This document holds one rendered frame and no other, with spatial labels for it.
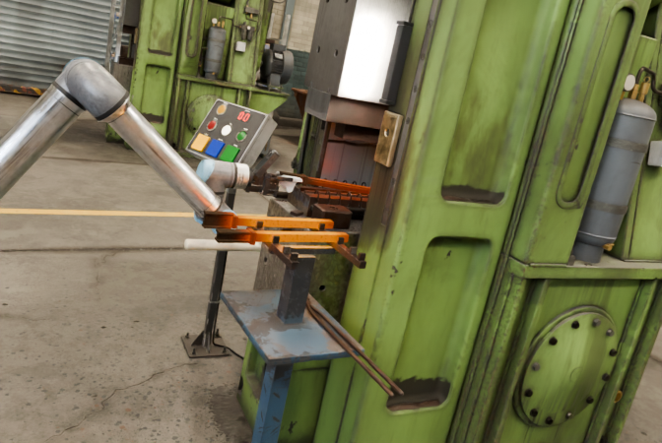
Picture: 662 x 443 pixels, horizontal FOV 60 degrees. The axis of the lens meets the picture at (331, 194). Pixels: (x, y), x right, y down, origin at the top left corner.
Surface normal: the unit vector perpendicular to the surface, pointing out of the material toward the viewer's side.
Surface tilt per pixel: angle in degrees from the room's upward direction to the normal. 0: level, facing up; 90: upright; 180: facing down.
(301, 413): 89
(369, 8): 90
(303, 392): 89
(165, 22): 89
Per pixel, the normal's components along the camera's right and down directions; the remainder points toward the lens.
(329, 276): 0.43, 0.29
